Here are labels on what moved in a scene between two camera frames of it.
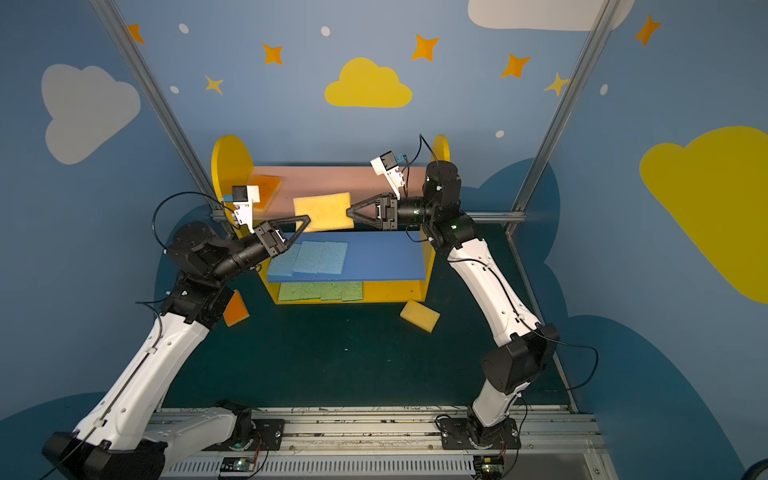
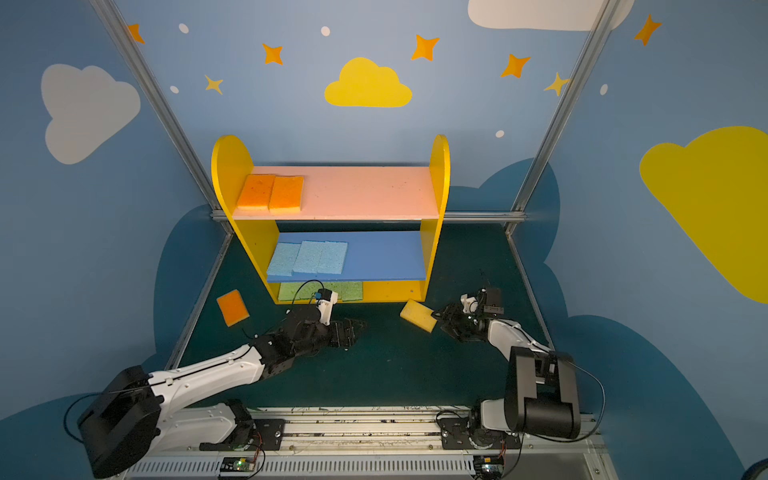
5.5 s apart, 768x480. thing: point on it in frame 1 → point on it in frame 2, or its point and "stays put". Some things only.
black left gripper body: (270, 239) → (335, 332)
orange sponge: (326, 212) → (286, 195)
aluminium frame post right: (518, 213) stays put
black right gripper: (387, 212) → (455, 318)
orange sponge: (236, 310) stays put
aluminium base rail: (398, 443) stays put
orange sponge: (420, 315) stays put
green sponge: (352, 291) stays put
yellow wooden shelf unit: (355, 241) stays put
